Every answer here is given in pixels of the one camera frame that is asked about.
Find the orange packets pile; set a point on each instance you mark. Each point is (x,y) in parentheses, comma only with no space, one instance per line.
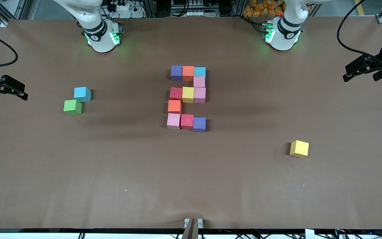
(260,8)

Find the white slotted device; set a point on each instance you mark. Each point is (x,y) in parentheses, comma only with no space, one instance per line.
(194,12)

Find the green foam cube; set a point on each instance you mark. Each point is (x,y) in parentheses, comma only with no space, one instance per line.
(72,107)

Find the dented violet blue foam cube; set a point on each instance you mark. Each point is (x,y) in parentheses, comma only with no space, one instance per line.
(176,73)

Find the metal bracket with brown post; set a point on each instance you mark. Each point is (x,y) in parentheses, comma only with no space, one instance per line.
(191,230)

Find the brown table mat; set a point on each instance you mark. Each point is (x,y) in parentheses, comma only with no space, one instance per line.
(177,166)

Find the orange foam cube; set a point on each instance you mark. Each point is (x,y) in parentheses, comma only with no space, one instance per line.
(188,73)
(174,106)

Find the white power strip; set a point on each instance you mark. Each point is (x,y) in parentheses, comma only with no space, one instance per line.
(124,8)

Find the deep pink foam cube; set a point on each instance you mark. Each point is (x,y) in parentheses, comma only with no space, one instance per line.
(187,121)
(175,93)

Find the yellow foam cube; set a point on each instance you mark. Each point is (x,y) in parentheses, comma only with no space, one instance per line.
(299,148)
(188,94)

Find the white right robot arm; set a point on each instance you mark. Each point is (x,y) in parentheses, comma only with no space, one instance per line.
(98,33)

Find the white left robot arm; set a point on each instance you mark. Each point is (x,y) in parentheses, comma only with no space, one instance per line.
(287,33)

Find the light pink foam cube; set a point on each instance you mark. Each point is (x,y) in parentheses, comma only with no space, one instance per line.
(200,95)
(173,121)
(199,82)

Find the light blue foam cube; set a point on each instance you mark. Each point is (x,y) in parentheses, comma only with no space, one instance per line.
(81,93)
(200,71)

